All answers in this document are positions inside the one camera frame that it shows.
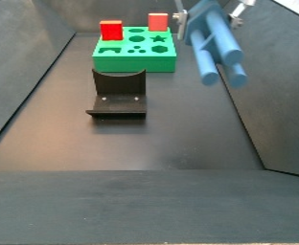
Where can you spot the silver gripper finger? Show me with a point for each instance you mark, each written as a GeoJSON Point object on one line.
{"type": "Point", "coordinates": [180, 17]}
{"type": "Point", "coordinates": [234, 16]}

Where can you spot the blue three prong object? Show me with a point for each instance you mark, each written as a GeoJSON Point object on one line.
{"type": "Point", "coordinates": [215, 46]}

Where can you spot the green shape sorter board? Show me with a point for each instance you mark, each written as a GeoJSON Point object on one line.
{"type": "Point", "coordinates": [143, 50]}

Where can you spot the black curved fixture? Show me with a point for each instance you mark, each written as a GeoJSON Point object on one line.
{"type": "Point", "coordinates": [120, 95]}

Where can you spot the dull red rounded block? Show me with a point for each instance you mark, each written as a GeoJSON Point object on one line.
{"type": "Point", "coordinates": [157, 22]}

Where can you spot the bright red rectangular block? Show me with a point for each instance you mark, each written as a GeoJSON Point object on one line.
{"type": "Point", "coordinates": [111, 29]}

